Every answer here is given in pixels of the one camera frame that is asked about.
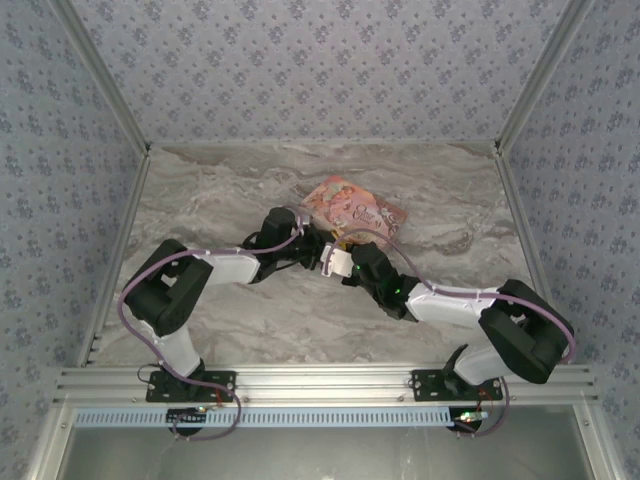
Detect pink floral book-shaped box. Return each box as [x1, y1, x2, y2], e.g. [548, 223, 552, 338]
[301, 174, 409, 251]

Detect small controller board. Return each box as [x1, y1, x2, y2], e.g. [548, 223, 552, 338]
[452, 409, 489, 432]
[167, 407, 207, 427]

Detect grey metal panel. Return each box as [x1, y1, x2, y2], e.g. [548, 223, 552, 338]
[64, 424, 591, 480]

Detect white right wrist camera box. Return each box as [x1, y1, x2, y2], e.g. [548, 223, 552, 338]
[319, 243, 354, 278]

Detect long aluminium frame rail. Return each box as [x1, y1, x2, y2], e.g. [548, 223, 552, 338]
[54, 364, 599, 404]

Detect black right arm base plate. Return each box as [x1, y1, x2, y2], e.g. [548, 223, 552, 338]
[410, 368, 504, 401]

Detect aluminium side rail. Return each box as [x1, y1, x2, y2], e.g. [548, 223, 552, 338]
[77, 149, 151, 369]
[494, 149, 571, 364]

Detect slotted white cable duct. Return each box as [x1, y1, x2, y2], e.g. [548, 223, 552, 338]
[73, 405, 454, 429]

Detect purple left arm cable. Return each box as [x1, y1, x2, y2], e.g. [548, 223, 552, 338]
[117, 209, 311, 442]

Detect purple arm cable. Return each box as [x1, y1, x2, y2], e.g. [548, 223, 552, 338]
[329, 228, 576, 440]
[117, 209, 311, 442]

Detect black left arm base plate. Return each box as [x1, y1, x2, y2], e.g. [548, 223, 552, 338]
[144, 369, 237, 404]

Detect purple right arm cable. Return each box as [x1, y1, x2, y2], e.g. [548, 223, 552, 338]
[329, 228, 576, 440]

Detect aluminium frame post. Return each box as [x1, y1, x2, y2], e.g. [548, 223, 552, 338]
[52, 0, 152, 154]
[492, 0, 596, 154]

